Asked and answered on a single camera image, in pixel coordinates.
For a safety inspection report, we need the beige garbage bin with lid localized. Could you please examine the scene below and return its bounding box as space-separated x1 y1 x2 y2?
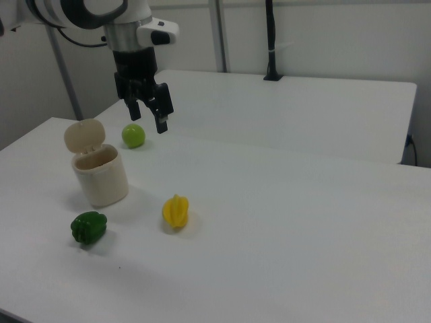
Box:
63 118 130 208

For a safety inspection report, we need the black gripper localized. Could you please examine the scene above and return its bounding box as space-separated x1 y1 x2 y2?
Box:
112 46 175 135

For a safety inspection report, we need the dark green toy bell pepper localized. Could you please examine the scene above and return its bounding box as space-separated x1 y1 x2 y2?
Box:
69 211 109 246

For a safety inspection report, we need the black pole with base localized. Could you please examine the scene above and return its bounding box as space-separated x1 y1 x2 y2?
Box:
263 0 284 82

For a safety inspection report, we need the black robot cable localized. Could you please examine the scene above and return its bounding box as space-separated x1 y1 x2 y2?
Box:
53 25 110 48

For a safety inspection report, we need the yellow toy starfruit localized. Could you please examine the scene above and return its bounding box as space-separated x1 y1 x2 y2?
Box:
162 193 191 230

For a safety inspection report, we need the light green toy apple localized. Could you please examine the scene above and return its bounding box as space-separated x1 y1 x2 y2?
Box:
121 123 147 150

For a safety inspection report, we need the grey partition wall post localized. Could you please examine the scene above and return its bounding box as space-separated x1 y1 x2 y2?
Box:
214 0 227 73

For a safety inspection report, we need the grey partition corner post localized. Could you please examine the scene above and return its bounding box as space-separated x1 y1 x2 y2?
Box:
46 25 84 121

